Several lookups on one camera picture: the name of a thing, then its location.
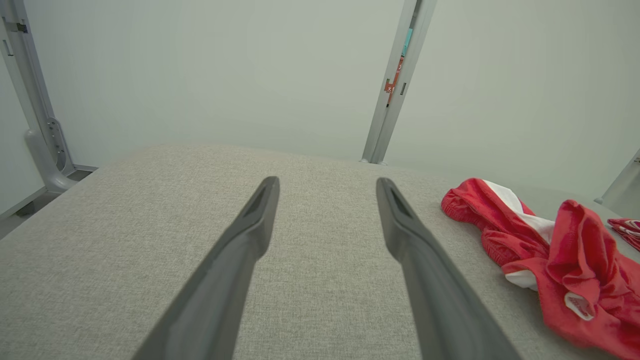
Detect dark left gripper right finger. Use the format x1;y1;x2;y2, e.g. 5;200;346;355
376;177;523;360

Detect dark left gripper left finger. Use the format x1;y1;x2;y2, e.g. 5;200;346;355
131;176;281;360

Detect red shorts with white stripes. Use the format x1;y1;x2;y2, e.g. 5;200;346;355
441;177;640;360

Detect red and white basketball jersey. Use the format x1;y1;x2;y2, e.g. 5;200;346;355
607;218;640;252

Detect grey fabric upholstered surface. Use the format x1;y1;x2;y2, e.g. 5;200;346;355
0;144;640;360

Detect grey double partition post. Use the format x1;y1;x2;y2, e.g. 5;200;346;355
361;0;438;165

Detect red sticker behind post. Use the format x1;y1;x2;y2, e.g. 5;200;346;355
384;56;405;106

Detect grey slanted partition post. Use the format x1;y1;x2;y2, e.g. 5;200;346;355
594;149;640;206

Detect grey partition post with foot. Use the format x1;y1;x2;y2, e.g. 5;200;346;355
0;0;98;193

